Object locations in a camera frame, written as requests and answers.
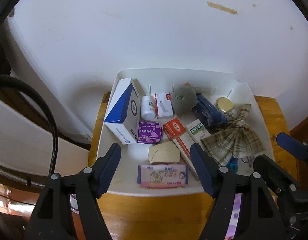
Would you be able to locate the blue green drawstring pouch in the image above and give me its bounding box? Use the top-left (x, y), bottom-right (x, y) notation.
top-left (225, 154), bottom-right (256, 174)

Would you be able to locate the plaid fabric bow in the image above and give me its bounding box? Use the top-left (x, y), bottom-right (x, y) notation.
top-left (201, 104), bottom-right (265, 166)

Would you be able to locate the green white medicine box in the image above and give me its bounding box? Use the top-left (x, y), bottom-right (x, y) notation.
top-left (185, 119), bottom-right (211, 151)

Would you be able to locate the pink wet wipes pack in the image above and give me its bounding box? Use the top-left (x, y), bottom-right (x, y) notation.
top-left (137, 164), bottom-right (189, 189)

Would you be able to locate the white blue HP box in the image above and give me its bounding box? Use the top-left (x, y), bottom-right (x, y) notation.
top-left (105, 78), bottom-right (141, 145)

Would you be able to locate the purple mint tin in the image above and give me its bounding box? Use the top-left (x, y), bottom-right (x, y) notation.
top-left (137, 121), bottom-right (162, 144)

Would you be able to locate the red white medicine box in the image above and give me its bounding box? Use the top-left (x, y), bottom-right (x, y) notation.
top-left (163, 118), bottom-right (199, 181)

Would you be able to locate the purple white carton box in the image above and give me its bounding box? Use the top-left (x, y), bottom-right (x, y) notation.
top-left (225, 193), bottom-right (242, 240)

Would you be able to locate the dark blue snack packet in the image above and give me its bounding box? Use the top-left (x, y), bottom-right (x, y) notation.
top-left (192, 93), bottom-right (228, 127)

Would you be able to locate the round gold tin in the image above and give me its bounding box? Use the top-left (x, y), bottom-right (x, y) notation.
top-left (215, 97), bottom-right (234, 113)

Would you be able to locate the small white bottle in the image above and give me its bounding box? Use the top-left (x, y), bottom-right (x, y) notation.
top-left (141, 95), bottom-right (156, 121)

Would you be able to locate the grey round plush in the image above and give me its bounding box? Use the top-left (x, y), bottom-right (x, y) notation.
top-left (171, 85), bottom-right (197, 116)

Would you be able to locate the small red white box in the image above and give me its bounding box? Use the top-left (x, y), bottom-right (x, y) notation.
top-left (154, 93), bottom-right (174, 119)

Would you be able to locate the wooden door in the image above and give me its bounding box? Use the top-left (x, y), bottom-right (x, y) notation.
top-left (290, 116), bottom-right (308, 188)

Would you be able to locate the white plastic storage bin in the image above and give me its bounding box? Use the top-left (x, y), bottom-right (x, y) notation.
top-left (95, 68), bottom-right (274, 197)

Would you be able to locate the white bladeless fan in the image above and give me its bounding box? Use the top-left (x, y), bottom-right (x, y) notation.
top-left (0, 16), bottom-right (89, 177)

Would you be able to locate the black gooseneck cable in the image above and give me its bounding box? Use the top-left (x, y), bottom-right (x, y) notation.
top-left (0, 74), bottom-right (59, 178)

